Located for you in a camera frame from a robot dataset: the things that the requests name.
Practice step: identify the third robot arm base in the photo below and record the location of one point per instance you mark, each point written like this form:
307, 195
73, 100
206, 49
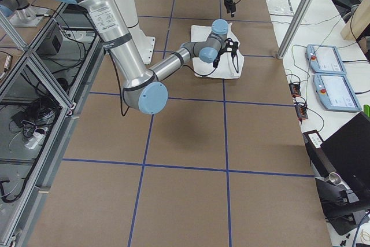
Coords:
21, 13

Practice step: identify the upper blue teach pendant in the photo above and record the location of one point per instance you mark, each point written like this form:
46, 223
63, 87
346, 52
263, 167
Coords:
325, 59

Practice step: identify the black laptop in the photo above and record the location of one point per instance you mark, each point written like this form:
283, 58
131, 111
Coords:
348, 151

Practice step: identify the white long-sleeve printed shirt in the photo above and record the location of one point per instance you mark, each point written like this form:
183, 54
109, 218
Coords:
208, 41

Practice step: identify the lower blue teach pendant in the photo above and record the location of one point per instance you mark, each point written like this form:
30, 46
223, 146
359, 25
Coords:
335, 93

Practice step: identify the blue teach pendant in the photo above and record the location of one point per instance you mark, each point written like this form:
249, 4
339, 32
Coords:
335, 93
325, 59

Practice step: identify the clear plastic document sleeve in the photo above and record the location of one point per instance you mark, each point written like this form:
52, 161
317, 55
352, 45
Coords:
280, 7

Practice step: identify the orange-black connector module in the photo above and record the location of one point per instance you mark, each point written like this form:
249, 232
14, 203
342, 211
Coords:
301, 112
295, 89

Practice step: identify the black power adapter box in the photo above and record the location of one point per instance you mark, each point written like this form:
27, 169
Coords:
313, 141

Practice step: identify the aluminium frame post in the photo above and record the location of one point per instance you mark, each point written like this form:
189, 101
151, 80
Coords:
293, 27

